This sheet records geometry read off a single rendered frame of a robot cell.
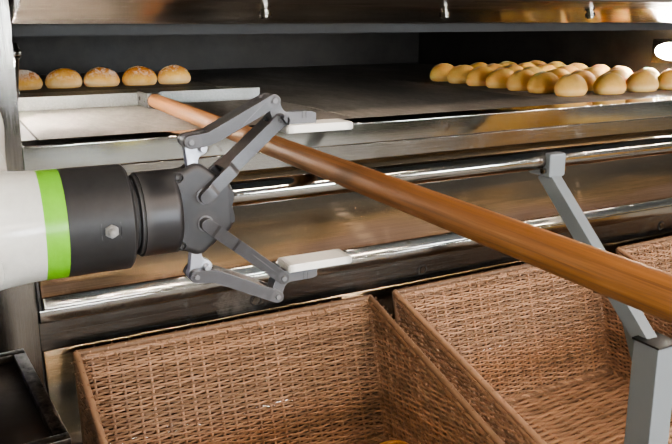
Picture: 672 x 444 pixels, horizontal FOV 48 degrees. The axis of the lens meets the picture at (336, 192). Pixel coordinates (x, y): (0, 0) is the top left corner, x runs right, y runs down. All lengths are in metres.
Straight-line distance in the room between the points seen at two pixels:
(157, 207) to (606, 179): 1.33
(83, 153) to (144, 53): 1.68
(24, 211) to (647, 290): 0.45
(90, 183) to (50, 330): 0.67
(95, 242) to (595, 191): 1.35
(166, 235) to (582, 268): 0.34
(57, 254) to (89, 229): 0.03
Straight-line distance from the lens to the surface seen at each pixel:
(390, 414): 1.47
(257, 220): 1.34
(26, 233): 0.63
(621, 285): 0.54
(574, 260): 0.57
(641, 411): 1.12
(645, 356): 1.09
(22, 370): 1.11
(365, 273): 1.47
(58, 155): 1.22
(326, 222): 1.39
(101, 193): 0.64
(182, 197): 0.68
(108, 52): 2.86
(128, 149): 1.24
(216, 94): 1.78
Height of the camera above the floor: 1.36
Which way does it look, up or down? 13 degrees down
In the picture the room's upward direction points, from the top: straight up
